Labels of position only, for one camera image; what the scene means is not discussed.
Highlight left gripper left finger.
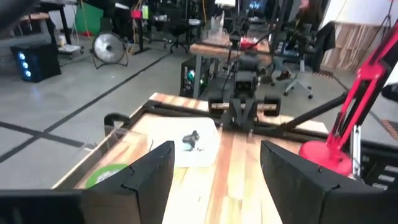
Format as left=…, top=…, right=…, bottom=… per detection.
left=0, top=140, right=176, bottom=224

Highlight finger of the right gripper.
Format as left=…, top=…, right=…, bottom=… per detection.
left=229, top=110, right=246, bottom=131
left=244, top=110, right=260, bottom=131

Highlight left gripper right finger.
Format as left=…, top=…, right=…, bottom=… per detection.
left=260, top=139, right=398, bottom=224

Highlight green masking tape roll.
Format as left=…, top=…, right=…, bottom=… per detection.
left=84, top=163, right=130, bottom=190

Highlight dark grey staple remover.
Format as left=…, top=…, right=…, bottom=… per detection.
left=182, top=129, right=201, bottom=147

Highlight clear plastic bin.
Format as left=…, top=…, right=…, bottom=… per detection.
left=74, top=124, right=155, bottom=189

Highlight white plastic bin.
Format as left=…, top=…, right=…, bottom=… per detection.
left=133, top=116, right=222, bottom=169

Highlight red desk lamp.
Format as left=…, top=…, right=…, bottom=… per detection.
left=298, top=21, right=398, bottom=177

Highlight white base office chair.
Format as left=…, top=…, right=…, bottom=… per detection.
left=282, top=58, right=315, bottom=100

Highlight person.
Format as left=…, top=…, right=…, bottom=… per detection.
left=273, top=0, right=336, bottom=82

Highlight round floor fan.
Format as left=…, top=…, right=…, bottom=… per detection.
left=90, top=30, right=130, bottom=70

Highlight black computer tower lit fans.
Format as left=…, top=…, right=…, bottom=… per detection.
left=10, top=43, right=62, bottom=83

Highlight green backdrop sheet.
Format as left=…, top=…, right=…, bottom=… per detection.
left=74, top=1, right=105, bottom=37

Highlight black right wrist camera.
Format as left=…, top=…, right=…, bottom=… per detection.
left=233, top=70, right=259, bottom=94

